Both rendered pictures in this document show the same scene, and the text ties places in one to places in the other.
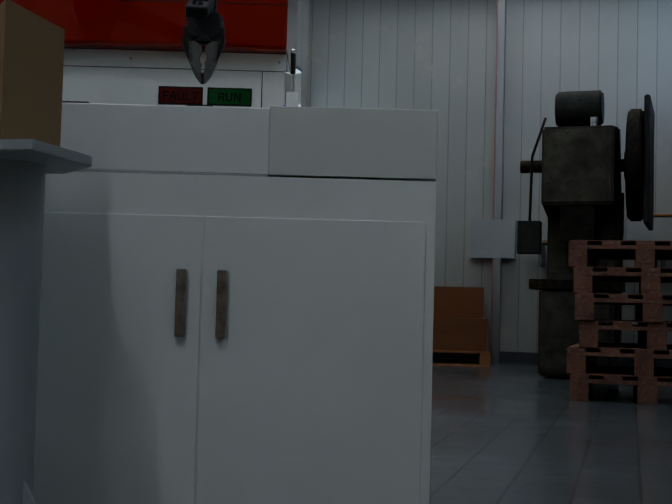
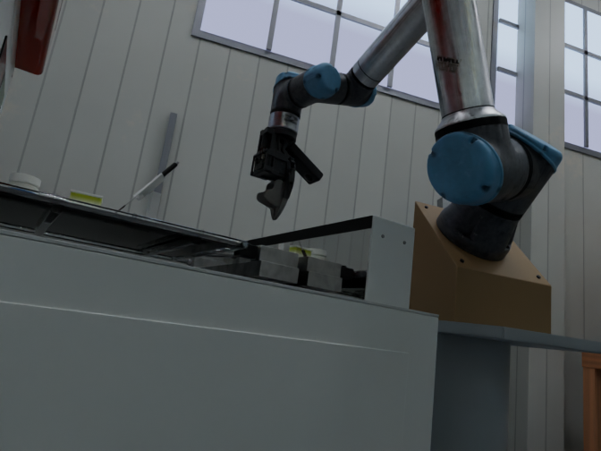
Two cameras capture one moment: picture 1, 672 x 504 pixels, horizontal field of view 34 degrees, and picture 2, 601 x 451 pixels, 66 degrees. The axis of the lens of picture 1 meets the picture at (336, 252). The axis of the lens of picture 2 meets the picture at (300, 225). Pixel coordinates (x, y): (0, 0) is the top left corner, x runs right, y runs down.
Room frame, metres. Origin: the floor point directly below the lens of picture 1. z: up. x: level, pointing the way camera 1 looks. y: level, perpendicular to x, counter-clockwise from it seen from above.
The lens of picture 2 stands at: (2.81, 1.23, 0.77)
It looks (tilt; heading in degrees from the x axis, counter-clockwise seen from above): 13 degrees up; 239
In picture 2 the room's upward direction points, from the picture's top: 8 degrees clockwise
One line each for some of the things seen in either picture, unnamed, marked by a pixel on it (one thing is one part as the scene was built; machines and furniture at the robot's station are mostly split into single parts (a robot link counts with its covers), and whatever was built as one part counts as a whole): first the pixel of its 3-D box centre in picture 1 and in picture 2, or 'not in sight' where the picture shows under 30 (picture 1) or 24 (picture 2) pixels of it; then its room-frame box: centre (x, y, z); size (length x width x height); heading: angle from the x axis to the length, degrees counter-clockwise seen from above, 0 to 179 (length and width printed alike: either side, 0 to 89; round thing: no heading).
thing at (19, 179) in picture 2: not in sight; (21, 194); (2.81, -0.11, 1.01); 0.07 x 0.07 x 0.10
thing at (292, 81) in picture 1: (292, 101); (147, 198); (2.56, 0.11, 1.03); 0.06 x 0.04 x 0.13; 0
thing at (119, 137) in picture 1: (140, 141); (297, 270); (2.30, 0.42, 0.89); 0.55 x 0.09 x 0.14; 90
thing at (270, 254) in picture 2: not in sight; (275, 257); (2.40, 0.50, 0.89); 0.08 x 0.03 x 0.03; 0
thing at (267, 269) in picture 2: not in sight; (234, 275); (2.40, 0.34, 0.87); 0.36 x 0.08 x 0.03; 90
